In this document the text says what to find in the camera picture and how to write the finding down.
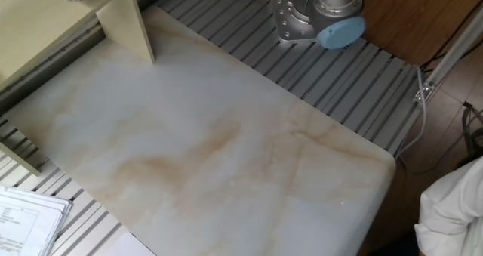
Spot cream wooden shelf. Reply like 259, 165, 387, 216
0, 0, 156, 177

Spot stack of printed papers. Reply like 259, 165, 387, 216
0, 184, 73, 256

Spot white marble pattern board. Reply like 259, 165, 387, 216
2, 5, 397, 256

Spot single printed paper sheet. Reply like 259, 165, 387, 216
105, 231, 158, 256

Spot white shirt of person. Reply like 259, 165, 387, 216
414, 156, 483, 256

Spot grey cable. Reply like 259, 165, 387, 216
394, 65, 428, 159

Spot aluminium frame post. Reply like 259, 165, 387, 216
412, 6, 483, 104

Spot black floor cables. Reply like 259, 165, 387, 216
419, 6, 483, 156

